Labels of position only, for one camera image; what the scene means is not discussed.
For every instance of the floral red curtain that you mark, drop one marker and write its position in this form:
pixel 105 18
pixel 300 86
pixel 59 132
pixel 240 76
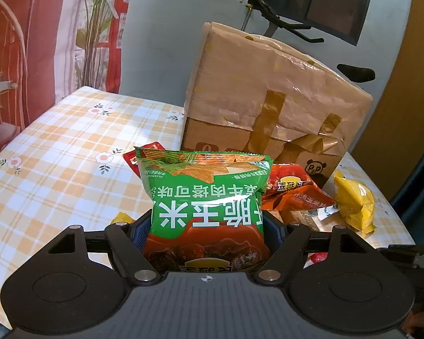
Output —
pixel 39 42

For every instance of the red snack packet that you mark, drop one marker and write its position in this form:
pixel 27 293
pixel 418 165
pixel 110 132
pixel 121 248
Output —
pixel 136 160

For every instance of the small yellow packet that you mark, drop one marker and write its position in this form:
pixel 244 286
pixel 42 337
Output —
pixel 122 218

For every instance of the orange-red snack bag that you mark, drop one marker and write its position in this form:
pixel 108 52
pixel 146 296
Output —
pixel 293 183

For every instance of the beige cracker packet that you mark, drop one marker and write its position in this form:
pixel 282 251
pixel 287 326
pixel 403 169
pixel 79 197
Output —
pixel 300 219

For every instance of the black exercise bike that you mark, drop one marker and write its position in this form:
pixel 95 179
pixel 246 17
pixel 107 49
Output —
pixel 357 72

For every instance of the wooden door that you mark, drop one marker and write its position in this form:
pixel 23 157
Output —
pixel 399 113

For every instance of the yellow snack packet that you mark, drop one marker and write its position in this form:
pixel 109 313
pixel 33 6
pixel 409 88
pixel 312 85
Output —
pixel 355 201

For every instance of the checked floral tablecloth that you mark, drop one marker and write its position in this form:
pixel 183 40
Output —
pixel 74 148

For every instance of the dark window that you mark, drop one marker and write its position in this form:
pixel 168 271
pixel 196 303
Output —
pixel 332 0

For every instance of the green snack bag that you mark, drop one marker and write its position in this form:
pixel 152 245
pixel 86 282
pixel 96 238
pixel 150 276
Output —
pixel 205 215

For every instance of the small red packet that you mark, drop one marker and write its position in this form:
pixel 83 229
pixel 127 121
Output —
pixel 318 257

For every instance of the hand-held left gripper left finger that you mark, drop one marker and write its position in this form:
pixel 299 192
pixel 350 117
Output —
pixel 141 235

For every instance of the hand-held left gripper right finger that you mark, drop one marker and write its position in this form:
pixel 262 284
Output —
pixel 275 233

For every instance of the taped cardboard box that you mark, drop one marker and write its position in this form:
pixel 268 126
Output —
pixel 268 88

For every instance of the small white packet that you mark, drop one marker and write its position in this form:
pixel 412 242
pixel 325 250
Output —
pixel 327 212

